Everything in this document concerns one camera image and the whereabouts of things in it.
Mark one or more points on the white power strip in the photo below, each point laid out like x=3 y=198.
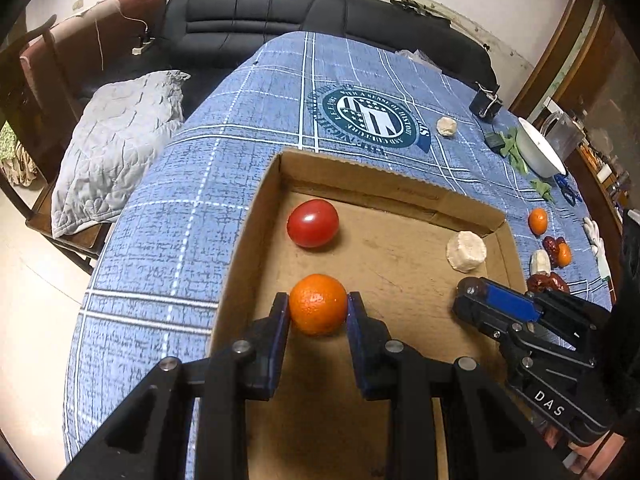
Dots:
x=141 y=46

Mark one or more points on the person's right forearm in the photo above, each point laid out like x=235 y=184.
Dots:
x=600 y=460

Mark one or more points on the clear glass jar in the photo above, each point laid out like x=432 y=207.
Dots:
x=562 y=130

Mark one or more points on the green vegetable leaf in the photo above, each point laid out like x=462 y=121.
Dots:
x=515 y=152
x=545 y=190

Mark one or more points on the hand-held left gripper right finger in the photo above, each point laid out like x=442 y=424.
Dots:
x=357 y=332

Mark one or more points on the black binder clip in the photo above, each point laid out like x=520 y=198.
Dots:
x=486 y=101

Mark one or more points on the white bowl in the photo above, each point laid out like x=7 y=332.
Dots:
x=540 y=149

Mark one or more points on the white root slice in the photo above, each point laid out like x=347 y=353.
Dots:
x=540 y=262
x=446 y=126
x=466 y=252

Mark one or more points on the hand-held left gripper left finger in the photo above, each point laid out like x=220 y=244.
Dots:
x=279 y=332

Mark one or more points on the small orange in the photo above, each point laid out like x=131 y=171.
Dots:
x=538 y=220
x=564 y=254
x=318 y=305

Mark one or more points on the blue plaid tablecloth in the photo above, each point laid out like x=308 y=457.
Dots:
x=225 y=125

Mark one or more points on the blue scissors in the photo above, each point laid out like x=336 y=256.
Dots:
x=567 y=187

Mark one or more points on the small black object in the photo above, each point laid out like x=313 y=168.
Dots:
x=494 y=140

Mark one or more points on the black leather sofa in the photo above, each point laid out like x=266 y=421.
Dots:
x=280 y=15

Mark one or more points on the red tomato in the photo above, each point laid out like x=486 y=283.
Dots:
x=312 y=223

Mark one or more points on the brown wooden chair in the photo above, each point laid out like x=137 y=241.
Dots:
x=45 y=75

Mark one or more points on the cardboard box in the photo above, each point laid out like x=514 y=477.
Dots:
x=400 y=240

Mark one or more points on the grey quilted pillow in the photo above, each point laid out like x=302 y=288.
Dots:
x=115 y=145

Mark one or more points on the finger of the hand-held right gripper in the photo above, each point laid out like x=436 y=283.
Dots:
x=480 y=317
x=510 y=302

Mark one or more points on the brown wooden cabinet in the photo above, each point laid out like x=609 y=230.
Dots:
x=575 y=60

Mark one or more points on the white glove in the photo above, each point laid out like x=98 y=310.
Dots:
x=596 y=237

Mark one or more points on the clear plastic bag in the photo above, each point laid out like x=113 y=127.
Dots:
x=417 y=55

